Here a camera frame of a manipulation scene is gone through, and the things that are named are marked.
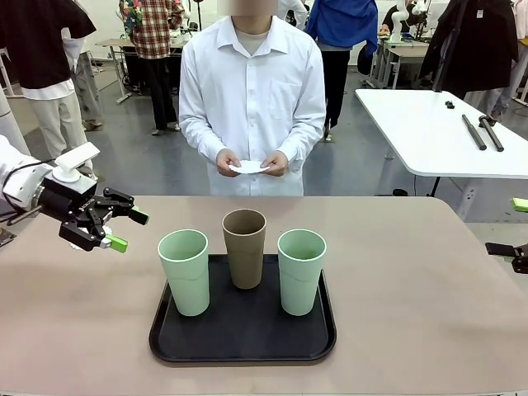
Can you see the grey metal workshop desk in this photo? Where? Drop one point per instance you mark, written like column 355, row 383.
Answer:
column 115, row 42

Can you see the black plastic serving tray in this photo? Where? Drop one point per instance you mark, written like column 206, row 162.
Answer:
column 247, row 330

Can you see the person in black coat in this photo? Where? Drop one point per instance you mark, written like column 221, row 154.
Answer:
column 466, row 49

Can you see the person in white shirt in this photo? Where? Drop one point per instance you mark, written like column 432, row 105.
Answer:
column 251, row 103

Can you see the person's left hand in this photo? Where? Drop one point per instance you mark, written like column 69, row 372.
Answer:
column 276, row 164

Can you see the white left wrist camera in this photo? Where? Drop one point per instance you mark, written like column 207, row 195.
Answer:
column 76, row 158

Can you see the white perforated cylinder appliance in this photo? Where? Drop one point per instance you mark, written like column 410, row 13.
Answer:
column 8, row 119

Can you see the small black clamp part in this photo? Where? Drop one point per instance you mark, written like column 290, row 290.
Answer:
column 449, row 104

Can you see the black metal rod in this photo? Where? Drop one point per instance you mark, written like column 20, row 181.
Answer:
column 474, row 132
column 493, row 136

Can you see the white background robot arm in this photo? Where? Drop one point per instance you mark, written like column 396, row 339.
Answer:
column 397, row 20

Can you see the person in plaid shirt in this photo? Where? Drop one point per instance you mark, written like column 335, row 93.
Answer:
column 154, row 33

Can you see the person's right hand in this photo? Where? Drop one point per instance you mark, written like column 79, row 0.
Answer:
column 227, row 165

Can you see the pale green plastic cup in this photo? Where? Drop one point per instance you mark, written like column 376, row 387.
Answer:
column 301, row 288
column 185, row 284

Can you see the person in black shirt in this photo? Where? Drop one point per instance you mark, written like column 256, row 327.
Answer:
column 33, row 41

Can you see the person in grey trousers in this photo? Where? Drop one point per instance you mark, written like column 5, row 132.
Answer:
column 88, row 86

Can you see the brown plastic cup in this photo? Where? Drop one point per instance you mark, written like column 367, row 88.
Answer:
column 245, row 255

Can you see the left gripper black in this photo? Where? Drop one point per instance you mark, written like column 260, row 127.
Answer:
column 62, row 198

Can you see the brown patterned object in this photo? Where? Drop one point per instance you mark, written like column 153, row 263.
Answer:
column 6, row 238

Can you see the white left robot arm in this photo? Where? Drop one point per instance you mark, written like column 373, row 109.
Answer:
column 20, row 189

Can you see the person's left forearm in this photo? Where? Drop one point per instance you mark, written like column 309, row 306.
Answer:
column 303, row 140

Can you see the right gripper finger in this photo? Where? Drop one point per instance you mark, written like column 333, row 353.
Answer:
column 521, row 204
column 499, row 249

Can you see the person in blue top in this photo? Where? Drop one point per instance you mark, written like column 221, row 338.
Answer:
column 342, row 20

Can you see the white socket column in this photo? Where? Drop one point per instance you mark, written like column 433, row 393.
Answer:
column 471, row 198

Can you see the grey desk with equipment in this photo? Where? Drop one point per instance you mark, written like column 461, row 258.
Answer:
column 406, row 51

